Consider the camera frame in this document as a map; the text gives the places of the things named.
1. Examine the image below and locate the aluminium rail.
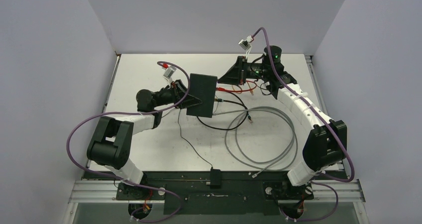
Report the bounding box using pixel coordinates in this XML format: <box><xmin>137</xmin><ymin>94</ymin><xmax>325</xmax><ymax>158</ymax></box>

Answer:
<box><xmin>68</xmin><ymin>179</ymin><xmax>367</xmax><ymax>204</ymax></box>
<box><xmin>83</xmin><ymin>52</ymin><xmax>119</xmax><ymax>172</ymax></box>
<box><xmin>305</xmin><ymin>54</ymin><xmax>344</xmax><ymax>171</ymax></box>

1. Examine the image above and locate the aluminium left side rail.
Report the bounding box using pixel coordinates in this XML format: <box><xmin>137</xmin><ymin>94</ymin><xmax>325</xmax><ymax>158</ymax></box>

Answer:
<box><xmin>83</xmin><ymin>52</ymin><xmax>119</xmax><ymax>172</ymax></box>

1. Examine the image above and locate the thin black power cable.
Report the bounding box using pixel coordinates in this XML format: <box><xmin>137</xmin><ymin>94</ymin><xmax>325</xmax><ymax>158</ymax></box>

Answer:
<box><xmin>161</xmin><ymin>109</ymin><xmax>215</xmax><ymax>170</ymax></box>

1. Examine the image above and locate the grey ethernet cable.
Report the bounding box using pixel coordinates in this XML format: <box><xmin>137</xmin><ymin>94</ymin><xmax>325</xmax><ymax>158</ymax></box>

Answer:
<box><xmin>212</xmin><ymin>106</ymin><xmax>299</xmax><ymax>179</ymax></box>

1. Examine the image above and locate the thick black ethernet cable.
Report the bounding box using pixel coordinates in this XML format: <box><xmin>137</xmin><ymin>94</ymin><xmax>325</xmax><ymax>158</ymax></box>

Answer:
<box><xmin>196</xmin><ymin>98</ymin><xmax>254</xmax><ymax>131</ymax></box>

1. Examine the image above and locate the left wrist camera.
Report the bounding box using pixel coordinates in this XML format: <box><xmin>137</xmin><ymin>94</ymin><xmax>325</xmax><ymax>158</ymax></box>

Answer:
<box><xmin>163</xmin><ymin>66</ymin><xmax>177</xmax><ymax>85</ymax></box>

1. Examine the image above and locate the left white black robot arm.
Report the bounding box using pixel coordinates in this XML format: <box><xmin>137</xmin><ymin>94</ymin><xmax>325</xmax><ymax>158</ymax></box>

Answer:
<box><xmin>87</xmin><ymin>80</ymin><xmax>203</xmax><ymax>200</ymax></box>

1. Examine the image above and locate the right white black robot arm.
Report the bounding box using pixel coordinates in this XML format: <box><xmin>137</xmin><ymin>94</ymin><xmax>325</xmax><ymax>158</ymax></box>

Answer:
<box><xmin>218</xmin><ymin>45</ymin><xmax>347</xmax><ymax>198</ymax></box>

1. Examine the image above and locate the aluminium front rail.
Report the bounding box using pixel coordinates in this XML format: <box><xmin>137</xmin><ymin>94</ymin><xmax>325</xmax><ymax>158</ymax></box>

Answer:
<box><xmin>68</xmin><ymin>179</ymin><xmax>367</xmax><ymax>204</ymax></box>

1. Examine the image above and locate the aluminium right side rail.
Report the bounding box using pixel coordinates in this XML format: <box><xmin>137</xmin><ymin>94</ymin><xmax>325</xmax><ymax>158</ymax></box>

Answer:
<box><xmin>305</xmin><ymin>54</ymin><xmax>344</xmax><ymax>171</ymax></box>

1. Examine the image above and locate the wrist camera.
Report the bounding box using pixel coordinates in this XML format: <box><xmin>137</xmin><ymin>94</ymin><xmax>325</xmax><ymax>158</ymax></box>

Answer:
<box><xmin>163</xmin><ymin>66</ymin><xmax>177</xmax><ymax>85</ymax></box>
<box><xmin>238</xmin><ymin>36</ymin><xmax>254</xmax><ymax>59</ymax></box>

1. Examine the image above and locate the dark grey network switch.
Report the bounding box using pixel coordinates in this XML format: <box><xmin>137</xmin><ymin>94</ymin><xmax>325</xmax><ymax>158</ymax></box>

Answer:
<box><xmin>186</xmin><ymin>73</ymin><xmax>217</xmax><ymax>118</ymax></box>

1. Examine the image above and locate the black power adapter box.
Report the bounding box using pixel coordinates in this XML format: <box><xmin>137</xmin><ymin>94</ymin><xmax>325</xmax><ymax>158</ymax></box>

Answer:
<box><xmin>208</xmin><ymin>168</ymin><xmax>222</xmax><ymax>189</ymax></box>

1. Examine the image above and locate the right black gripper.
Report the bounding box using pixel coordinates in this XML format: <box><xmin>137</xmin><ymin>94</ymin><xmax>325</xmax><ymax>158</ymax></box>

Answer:
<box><xmin>218</xmin><ymin>56</ymin><xmax>269</xmax><ymax>86</ymax></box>

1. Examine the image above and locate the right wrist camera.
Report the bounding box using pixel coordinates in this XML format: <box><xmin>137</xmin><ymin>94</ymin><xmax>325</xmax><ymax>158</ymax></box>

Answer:
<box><xmin>238</xmin><ymin>36</ymin><xmax>254</xmax><ymax>59</ymax></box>

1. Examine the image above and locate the red ethernet cable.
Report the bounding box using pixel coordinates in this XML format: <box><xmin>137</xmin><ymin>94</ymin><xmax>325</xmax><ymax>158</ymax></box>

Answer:
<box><xmin>215</xmin><ymin>80</ymin><xmax>261</xmax><ymax>95</ymax></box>

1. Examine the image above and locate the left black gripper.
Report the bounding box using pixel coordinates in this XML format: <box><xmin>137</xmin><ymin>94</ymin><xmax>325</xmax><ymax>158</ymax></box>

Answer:
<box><xmin>153</xmin><ymin>79</ymin><xmax>203</xmax><ymax>109</ymax></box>

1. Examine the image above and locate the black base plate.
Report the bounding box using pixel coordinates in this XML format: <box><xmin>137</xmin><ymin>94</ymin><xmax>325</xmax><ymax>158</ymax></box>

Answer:
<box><xmin>115</xmin><ymin>171</ymin><xmax>314</xmax><ymax>217</ymax></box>

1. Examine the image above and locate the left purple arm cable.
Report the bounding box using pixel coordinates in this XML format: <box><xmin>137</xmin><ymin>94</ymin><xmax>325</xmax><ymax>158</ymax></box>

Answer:
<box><xmin>66</xmin><ymin>61</ymin><xmax>192</xmax><ymax>223</ymax></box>

